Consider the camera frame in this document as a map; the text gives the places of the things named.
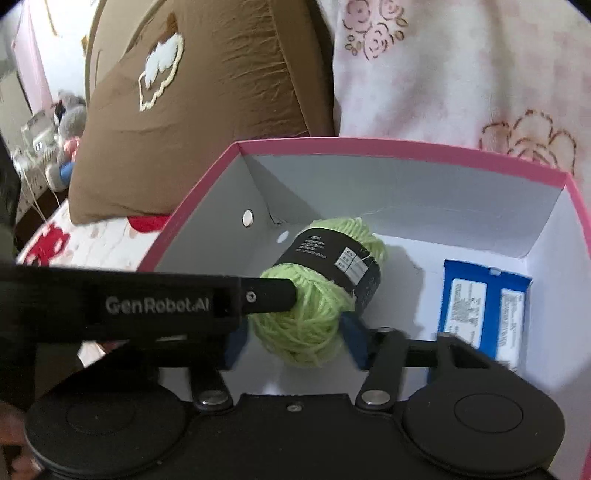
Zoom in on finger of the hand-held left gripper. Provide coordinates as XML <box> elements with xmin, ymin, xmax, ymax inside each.
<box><xmin>239</xmin><ymin>278</ymin><xmax>297</xmax><ymax>316</ymax></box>

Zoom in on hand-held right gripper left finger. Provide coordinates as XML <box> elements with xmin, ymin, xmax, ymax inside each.
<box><xmin>69</xmin><ymin>323</ymin><xmax>250</xmax><ymax>413</ymax></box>

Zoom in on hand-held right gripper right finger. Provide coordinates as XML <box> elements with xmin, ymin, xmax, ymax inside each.
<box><xmin>341</xmin><ymin>314</ymin><xmax>496</xmax><ymax>413</ymax></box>

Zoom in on green yarn ball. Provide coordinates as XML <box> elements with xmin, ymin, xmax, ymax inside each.
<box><xmin>248</xmin><ymin>217</ymin><xmax>389</xmax><ymax>368</ymax></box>

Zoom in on blue wet wipes packet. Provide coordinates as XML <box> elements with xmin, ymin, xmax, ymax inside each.
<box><xmin>436</xmin><ymin>258</ymin><xmax>533</xmax><ymax>374</ymax></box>

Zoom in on pink cardboard box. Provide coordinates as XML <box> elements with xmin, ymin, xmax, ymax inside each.
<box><xmin>136</xmin><ymin>138</ymin><xmax>591</xmax><ymax>480</ymax></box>

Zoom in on person's left hand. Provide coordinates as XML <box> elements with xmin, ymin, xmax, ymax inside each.
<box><xmin>0</xmin><ymin>401</ymin><xmax>42</xmax><ymax>476</ymax></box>

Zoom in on red bear printed blanket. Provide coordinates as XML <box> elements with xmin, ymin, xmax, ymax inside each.
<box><xmin>16</xmin><ymin>203</ymin><xmax>172</xmax><ymax>370</ymax></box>

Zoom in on grey plush toy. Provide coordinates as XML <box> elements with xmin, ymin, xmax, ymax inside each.
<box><xmin>45</xmin><ymin>90</ymin><xmax>89</xmax><ymax>191</ymax></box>

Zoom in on brown embroidered pillow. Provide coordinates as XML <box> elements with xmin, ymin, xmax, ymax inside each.
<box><xmin>68</xmin><ymin>0</ymin><xmax>336</xmax><ymax>227</ymax></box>

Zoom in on pink checked floral pillow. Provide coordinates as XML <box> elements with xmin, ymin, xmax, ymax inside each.
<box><xmin>318</xmin><ymin>0</ymin><xmax>591</xmax><ymax>178</ymax></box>

